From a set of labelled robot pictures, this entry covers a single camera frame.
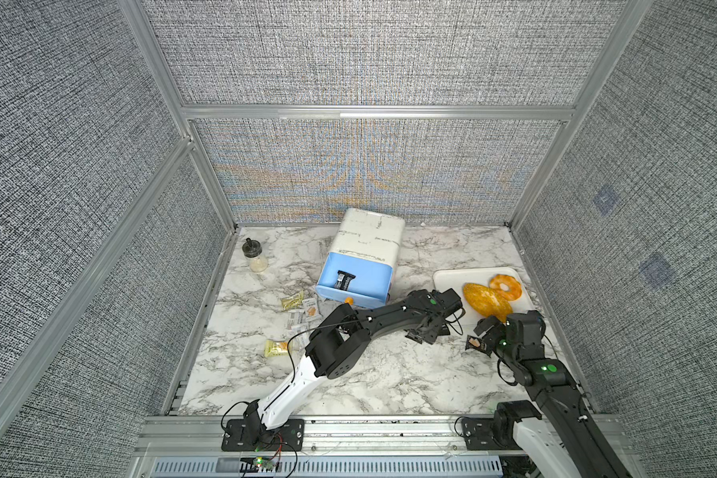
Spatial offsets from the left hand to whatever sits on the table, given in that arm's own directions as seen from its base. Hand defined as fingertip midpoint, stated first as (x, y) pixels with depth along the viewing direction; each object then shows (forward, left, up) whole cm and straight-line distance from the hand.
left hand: (428, 332), depth 91 cm
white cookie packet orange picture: (+9, +36, +1) cm, 37 cm away
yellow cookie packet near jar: (+12, +43, 0) cm, 44 cm away
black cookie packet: (+9, +25, +16) cm, 31 cm away
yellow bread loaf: (+7, -20, +5) cm, 21 cm away
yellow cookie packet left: (-4, +46, +2) cm, 46 cm away
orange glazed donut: (+12, -31, +2) cm, 33 cm away
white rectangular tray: (+21, -14, -2) cm, 25 cm away
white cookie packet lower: (+5, +41, 0) cm, 41 cm away
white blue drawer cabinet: (+13, +20, +19) cm, 31 cm away
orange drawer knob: (+3, +24, +16) cm, 29 cm away
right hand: (-3, -15, +10) cm, 18 cm away
